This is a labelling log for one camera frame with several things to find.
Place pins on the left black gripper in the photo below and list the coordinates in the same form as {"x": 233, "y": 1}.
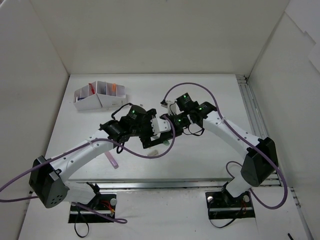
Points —
{"x": 146, "y": 132}

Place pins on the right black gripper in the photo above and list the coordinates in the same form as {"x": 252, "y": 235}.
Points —
{"x": 171, "y": 119}

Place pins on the orange translucent highlighter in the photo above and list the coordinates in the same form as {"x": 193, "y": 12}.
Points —
{"x": 114, "y": 87}

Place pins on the red ballpoint pen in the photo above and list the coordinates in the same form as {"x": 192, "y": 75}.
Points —
{"x": 92, "y": 89}

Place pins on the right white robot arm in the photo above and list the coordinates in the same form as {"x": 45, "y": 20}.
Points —
{"x": 260, "y": 155}

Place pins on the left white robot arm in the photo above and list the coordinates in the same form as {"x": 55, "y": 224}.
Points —
{"x": 49, "y": 178}

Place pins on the beige eraser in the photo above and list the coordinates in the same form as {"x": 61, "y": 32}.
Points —
{"x": 153, "y": 153}

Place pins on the pink highlighter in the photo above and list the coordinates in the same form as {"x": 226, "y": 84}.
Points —
{"x": 111, "y": 159}

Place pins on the white desk organizer container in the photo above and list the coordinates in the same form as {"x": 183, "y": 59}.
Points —
{"x": 103, "y": 98}

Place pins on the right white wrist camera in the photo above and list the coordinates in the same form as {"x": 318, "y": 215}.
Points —
{"x": 171, "y": 107}

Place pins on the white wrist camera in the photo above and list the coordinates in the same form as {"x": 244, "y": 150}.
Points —
{"x": 160, "y": 125}
{"x": 171, "y": 107}

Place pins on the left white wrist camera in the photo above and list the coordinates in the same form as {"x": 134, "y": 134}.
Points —
{"x": 160, "y": 125}

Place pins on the aluminium table rail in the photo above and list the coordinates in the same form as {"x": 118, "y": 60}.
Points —
{"x": 171, "y": 184}

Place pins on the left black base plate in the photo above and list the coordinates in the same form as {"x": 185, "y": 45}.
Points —
{"x": 106, "y": 205}

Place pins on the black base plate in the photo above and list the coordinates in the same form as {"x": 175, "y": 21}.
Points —
{"x": 106, "y": 205}
{"x": 218, "y": 209}

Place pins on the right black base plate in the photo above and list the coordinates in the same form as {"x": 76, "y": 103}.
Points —
{"x": 218, "y": 209}

